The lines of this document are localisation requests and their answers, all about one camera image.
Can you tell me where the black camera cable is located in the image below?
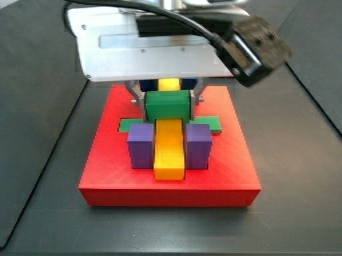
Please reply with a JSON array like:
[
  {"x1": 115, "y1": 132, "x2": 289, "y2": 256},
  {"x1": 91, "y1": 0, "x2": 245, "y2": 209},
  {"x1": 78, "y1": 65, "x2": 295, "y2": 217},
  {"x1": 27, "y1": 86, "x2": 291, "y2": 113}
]
[{"x1": 62, "y1": 0, "x2": 229, "y2": 51}]

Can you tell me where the purple right post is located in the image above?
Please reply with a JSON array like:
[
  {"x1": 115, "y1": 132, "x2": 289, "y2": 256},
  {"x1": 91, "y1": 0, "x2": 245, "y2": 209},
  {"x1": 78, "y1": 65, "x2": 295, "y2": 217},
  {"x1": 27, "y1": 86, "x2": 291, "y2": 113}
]
[{"x1": 186, "y1": 124, "x2": 213, "y2": 169}]

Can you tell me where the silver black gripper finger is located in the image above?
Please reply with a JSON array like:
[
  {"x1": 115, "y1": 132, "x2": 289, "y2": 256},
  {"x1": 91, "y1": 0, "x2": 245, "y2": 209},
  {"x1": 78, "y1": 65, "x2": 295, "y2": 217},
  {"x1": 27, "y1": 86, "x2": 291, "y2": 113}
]
[{"x1": 124, "y1": 80, "x2": 147, "y2": 120}]

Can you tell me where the dark blue post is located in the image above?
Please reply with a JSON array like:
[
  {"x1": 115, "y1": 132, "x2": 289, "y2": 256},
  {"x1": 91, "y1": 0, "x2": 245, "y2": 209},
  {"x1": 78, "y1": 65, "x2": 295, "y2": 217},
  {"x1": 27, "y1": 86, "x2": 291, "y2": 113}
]
[
  {"x1": 180, "y1": 78, "x2": 198, "y2": 90},
  {"x1": 139, "y1": 79, "x2": 158, "y2": 92}
]

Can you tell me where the red base board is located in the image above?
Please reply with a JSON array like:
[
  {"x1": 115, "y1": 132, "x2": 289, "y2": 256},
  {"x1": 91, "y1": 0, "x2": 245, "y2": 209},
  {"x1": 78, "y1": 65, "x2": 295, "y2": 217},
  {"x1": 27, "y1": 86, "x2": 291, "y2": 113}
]
[{"x1": 79, "y1": 85, "x2": 262, "y2": 207}]

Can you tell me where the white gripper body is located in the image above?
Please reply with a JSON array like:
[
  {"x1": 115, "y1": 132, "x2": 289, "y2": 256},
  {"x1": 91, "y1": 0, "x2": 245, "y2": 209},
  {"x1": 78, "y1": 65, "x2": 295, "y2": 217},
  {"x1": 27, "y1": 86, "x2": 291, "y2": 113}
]
[{"x1": 68, "y1": 7, "x2": 231, "y2": 82}]

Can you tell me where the green U-shaped block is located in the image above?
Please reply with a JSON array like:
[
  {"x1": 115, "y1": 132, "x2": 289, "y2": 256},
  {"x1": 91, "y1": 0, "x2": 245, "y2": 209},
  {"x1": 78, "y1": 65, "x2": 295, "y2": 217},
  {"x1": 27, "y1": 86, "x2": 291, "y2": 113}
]
[{"x1": 118, "y1": 89, "x2": 223, "y2": 135}]

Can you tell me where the yellow long bar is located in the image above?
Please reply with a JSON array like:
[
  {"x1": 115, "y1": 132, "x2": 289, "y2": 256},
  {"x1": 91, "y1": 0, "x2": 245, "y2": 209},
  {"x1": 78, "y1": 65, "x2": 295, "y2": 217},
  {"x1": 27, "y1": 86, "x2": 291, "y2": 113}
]
[{"x1": 152, "y1": 77, "x2": 187, "y2": 182}]

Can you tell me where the dark blue left post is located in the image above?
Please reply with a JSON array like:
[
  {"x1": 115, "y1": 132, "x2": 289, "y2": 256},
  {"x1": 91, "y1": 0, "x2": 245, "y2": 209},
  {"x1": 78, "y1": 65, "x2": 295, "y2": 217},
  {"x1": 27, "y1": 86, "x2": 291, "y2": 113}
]
[{"x1": 139, "y1": 79, "x2": 158, "y2": 92}]

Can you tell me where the purple post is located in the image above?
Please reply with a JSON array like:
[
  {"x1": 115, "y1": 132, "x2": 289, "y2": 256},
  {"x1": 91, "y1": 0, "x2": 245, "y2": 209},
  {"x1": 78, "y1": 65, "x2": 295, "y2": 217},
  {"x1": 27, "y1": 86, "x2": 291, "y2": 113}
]
[
  {"x1": 186, "y1": 124, "x2": 213, "y2": 169},
  {"x1": 127, "y1": 123, "x2": 154, "y2": 169}
]

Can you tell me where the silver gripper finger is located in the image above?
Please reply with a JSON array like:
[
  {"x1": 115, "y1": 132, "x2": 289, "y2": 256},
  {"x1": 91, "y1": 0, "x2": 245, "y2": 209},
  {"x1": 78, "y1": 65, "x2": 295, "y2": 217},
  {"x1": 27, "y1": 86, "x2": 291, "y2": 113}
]
[{"x1": 190, "y1": 78, "x2": 206, "y2": 119}]

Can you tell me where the dark blue right post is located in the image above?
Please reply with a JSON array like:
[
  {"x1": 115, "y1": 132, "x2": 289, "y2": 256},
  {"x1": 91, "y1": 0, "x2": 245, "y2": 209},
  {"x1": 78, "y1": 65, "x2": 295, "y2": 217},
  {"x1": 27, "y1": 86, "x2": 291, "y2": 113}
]
[{"x1": 180, "y1": 78, "x2": 198, "y2": 90}]

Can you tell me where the purple left post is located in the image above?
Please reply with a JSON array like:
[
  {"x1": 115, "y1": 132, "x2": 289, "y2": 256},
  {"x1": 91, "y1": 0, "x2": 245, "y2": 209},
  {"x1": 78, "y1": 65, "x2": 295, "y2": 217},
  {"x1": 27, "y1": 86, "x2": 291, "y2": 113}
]
[{"x1": 127, "y1": 123, "x2": 154, "y2": 169}]

